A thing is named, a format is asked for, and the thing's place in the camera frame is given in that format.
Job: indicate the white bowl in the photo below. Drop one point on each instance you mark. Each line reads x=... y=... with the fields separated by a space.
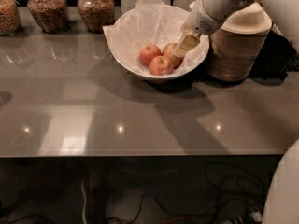
x=124 y=47

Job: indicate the right glass jar of snacks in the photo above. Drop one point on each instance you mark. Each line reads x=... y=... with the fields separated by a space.
x=96 y=14

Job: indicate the left glass jar of snacks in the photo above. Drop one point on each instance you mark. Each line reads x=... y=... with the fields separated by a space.
x=10 y=19

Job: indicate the white power adapter on floor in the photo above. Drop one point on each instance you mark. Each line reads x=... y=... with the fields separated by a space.
x=257 y=217

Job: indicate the middle glass jar of snacks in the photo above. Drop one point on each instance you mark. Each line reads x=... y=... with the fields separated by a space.
x=50 y=15

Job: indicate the glass jar of snacks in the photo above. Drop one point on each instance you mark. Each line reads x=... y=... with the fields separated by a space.
x=10 y=19
x=96 y=14
x=50 y=15

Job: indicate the red apple back left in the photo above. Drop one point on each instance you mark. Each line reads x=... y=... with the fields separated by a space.
x=148 y=53

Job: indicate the yellow-red apple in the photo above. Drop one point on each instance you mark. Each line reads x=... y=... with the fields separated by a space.
x=168 y=52

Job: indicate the white tissue paper liner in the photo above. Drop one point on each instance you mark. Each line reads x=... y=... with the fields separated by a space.
x=146 y=25

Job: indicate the red apple front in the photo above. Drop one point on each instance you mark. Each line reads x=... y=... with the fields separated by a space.
x=160 y=66

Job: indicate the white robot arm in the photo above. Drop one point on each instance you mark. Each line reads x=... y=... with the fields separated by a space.
x=282 y=203

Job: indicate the rear stack of paper bowls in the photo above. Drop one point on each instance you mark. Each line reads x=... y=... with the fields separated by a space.
x=193 y=6

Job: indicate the red apple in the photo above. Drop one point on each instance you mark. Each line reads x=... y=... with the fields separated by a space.
x=160 y=66
x=148 y=53

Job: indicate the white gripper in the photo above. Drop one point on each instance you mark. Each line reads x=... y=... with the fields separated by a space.
x=198 y=20

